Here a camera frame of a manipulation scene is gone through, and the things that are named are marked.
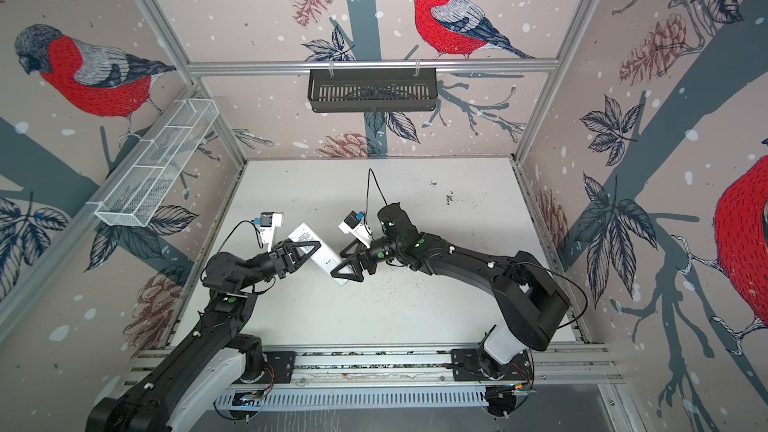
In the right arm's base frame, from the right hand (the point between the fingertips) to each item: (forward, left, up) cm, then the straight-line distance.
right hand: (338, 266), depth 74 cm
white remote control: (-1, +2, +8) cm, 8 cm away
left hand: (-2, +3, +10) cm, 10 cm away
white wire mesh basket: (+17, +49, +17) cm, 55 cm away
